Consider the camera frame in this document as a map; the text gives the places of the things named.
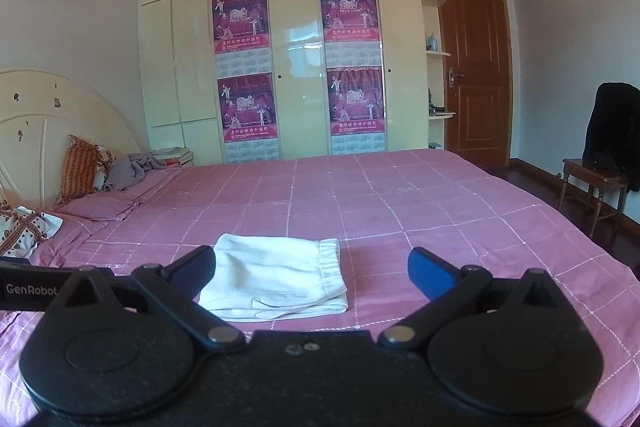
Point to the cream wardrobe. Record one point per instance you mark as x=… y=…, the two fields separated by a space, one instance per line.
x=320 y=31

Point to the dark wooden chair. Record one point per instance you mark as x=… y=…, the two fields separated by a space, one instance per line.
x=599 y=183

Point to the lower right purple poster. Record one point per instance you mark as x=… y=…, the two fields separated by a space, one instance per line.
x=356 y=110

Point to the upper right purple poster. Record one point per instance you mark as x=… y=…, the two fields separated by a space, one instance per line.
x=351 y=33

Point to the stack of books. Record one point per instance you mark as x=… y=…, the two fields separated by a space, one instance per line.
x=173 y=156

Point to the lilac crumpled cloth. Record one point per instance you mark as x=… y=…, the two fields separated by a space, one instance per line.
x=131 y=170

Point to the lower left purple poster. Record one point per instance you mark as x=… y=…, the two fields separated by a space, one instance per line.
x=248 y=117

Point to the purple poster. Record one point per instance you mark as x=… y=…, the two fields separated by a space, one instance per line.
x=351 y=33
x=241 y=38
x=248 y=117
x=356 y=110

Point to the upper left purple poster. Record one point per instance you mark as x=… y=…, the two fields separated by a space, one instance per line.
x=241 y=38

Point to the cream bed headboard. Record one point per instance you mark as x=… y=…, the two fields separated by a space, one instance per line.
x=39 y=113

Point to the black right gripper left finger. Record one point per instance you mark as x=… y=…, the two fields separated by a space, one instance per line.
x=191 y=272

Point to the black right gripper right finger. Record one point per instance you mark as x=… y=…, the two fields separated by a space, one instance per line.
x=432 y=275

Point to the brown wooden door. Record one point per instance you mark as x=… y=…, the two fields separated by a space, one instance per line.
x=477 y=80

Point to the orange patterned cushion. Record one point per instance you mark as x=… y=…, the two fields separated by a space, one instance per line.
x=81 y=163

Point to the pink pillow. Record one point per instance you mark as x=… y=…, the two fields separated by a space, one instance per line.
x=116 y=206

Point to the pink checked bed sheet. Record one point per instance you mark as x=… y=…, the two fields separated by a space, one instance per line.
x=379 y=206

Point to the white pants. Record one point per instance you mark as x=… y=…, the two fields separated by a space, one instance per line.
x=261 y=279

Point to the white patterned red cushion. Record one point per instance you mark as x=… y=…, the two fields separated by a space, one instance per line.
x=23 y=230

